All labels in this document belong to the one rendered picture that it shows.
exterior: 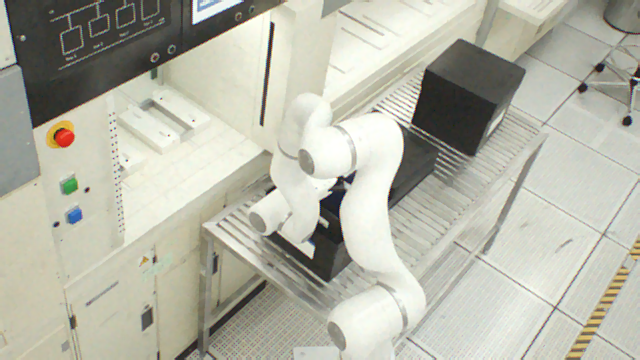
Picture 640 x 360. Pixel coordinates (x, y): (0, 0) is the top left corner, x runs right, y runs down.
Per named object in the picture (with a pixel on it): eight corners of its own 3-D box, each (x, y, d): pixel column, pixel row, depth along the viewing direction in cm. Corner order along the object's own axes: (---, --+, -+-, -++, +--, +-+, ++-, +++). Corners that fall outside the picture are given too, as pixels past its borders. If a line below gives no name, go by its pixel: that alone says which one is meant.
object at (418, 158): (387, 212, 221) (396, 184, 212) (319, 165, 232) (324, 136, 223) (435, 169, 240) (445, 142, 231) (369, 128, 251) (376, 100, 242)
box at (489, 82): (474, 158, 247) (496, 104, 230) (407, 122, 256) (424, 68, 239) (504, 121, 266) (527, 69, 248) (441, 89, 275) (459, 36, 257)
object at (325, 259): (258, 231, 208) (263, 192, 196) (316, 187, 225) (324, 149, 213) (327, 284, 197) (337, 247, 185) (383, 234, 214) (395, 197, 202)
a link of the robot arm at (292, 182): (346, 164, 154) (317, 235, 177) (296, 121, 159) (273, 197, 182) (321, 184, 149) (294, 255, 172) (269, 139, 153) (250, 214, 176)
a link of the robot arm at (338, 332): (399, 363, 161) (424, 306, 144) (336, 401, 152) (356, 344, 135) (368, 325, 167) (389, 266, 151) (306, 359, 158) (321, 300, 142)
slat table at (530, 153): (318, 459, 237) (358, 344, 185) (196, 354, 259) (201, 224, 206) (489, 252, 318) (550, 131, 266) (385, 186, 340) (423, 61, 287)
